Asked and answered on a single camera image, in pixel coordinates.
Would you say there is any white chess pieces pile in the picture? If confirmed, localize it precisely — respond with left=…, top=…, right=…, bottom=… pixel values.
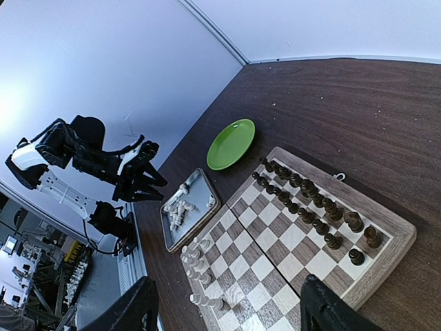
left=163, top=183, right=215, bottom=231

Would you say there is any black chess pieces row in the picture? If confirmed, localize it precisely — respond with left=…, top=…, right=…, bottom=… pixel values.
left=235, top=168, right=391, bottom=280

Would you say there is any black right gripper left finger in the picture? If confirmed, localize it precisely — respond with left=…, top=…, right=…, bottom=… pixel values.
left=81, top=276, right=159, bottom=331

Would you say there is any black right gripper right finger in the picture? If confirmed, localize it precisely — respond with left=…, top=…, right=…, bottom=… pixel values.
left=300, top=274, right=382, bottom=331

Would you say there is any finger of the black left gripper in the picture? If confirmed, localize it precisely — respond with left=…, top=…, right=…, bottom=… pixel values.
left=129, top=188, right=164, bottom=202
left=139, top=161, right=167, bottom=187

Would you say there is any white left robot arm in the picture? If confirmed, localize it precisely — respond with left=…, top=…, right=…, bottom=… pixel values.
left=5, top=115, right=167, bottom=256

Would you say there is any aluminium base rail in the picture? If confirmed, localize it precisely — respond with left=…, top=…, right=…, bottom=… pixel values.
left=116, top=203, right=163, bottom=330

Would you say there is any metal tray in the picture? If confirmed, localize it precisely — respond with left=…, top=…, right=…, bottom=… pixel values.
left=160, top=168, right=221, bottom=253

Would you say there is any white chess knight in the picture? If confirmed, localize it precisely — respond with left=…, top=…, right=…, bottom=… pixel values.
left=181, top=256, right=205, bottom=270

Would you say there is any white chess bishop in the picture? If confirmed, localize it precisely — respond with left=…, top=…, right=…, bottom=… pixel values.
left=186, top=270, right=211, bottom=285

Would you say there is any aluminium frame post left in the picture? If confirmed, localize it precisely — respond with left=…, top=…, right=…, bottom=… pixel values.
left=176, top=0, right=250, bottom=66

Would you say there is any white chess king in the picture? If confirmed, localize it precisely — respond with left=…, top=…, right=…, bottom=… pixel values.
left=189, top=293, right=224, bottom=310

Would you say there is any wooden chess board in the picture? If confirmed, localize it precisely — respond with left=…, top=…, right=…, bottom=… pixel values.
left=185, top=147, right=417, bottom=330

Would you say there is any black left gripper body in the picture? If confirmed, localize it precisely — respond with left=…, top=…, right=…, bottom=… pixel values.
left=72, top=136, right=159, bottom=202

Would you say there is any white chess rook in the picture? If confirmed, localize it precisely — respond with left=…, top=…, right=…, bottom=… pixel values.
left=181, top=245, right=202, bottom=260

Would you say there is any green plate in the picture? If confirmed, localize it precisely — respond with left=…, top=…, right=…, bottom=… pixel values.
left=206, top=119, right=256, bottom=171

